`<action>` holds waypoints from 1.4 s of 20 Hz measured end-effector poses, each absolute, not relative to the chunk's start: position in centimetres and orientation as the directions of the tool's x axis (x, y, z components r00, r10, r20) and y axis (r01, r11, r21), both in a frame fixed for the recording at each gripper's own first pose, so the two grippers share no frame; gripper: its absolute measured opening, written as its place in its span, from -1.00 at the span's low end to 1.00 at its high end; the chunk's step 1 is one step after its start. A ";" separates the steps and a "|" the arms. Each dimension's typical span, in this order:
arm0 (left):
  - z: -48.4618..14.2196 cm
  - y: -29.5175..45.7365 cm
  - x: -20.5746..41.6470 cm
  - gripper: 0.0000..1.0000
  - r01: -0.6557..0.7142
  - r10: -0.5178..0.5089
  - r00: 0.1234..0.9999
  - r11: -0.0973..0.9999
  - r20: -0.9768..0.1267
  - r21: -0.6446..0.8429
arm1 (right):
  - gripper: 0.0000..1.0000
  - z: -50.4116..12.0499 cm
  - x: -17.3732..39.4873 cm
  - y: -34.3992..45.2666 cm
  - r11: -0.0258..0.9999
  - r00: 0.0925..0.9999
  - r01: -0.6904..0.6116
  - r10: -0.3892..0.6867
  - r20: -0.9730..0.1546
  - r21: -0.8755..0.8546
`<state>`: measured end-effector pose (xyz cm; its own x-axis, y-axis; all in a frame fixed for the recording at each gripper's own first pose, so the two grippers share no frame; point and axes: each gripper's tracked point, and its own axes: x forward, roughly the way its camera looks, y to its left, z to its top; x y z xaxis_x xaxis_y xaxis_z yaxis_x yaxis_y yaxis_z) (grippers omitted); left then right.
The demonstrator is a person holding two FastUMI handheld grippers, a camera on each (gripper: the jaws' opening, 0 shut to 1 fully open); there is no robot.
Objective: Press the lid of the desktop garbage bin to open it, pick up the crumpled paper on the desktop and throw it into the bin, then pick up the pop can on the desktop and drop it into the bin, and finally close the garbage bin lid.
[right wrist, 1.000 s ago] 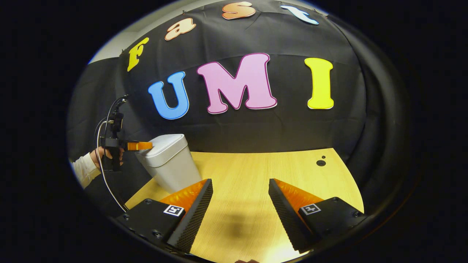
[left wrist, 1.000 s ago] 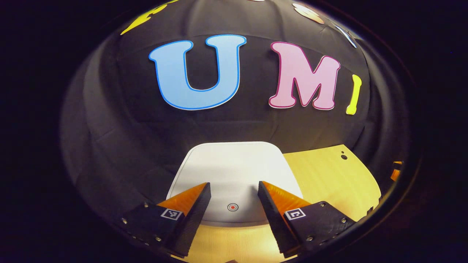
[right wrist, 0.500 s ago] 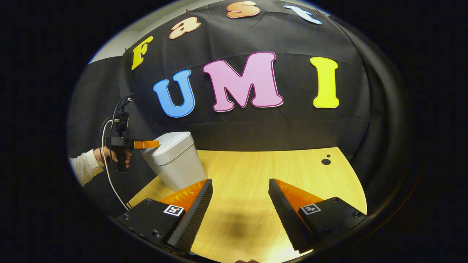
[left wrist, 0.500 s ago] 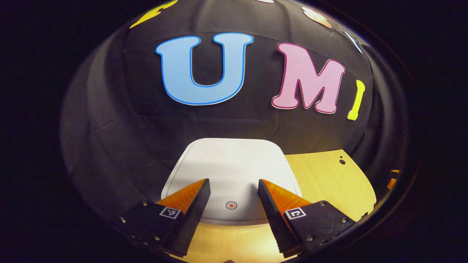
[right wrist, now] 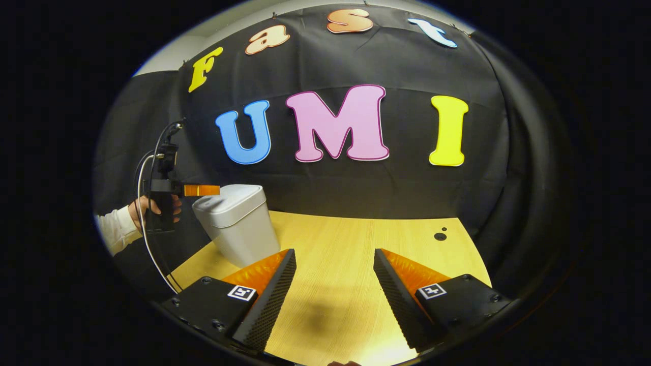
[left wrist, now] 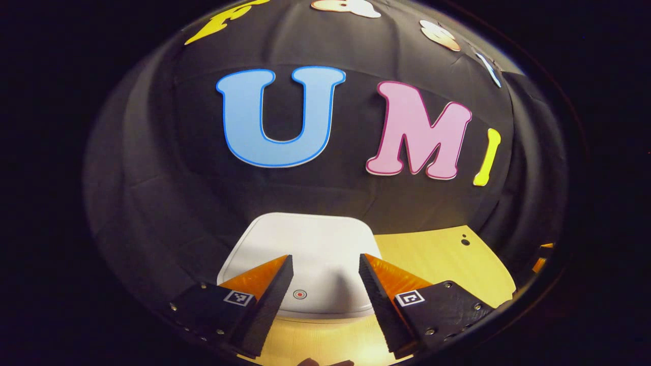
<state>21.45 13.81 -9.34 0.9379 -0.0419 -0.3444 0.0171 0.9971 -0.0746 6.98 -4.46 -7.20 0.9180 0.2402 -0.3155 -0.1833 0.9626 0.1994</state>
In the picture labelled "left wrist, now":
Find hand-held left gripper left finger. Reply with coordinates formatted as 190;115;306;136
169;254;294;359

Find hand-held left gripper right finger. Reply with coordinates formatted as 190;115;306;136
359;253;496;357

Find white desktop garbage bin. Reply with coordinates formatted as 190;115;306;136
217;212;383;324

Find wooden desktop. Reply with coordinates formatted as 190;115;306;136
239;225;517;366

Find black backdrop cloth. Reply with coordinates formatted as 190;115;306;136
84;0;568;316

